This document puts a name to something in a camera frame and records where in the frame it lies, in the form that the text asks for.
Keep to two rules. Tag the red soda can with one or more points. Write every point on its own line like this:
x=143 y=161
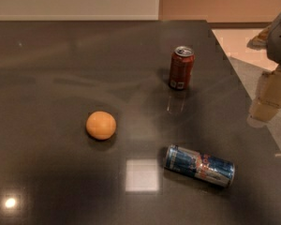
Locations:
x=182 y=62

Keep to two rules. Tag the orange fruit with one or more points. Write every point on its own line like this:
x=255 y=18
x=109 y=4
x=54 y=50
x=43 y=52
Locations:
x=101 y=125

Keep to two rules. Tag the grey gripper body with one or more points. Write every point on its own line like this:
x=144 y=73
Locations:
x=280 y=44

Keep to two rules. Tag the blue silver redbull can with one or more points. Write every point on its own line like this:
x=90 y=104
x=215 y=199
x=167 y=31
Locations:
x=201 y=166

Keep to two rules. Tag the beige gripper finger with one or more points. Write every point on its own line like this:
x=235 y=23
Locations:
x=267 y=102
x=261 y=38

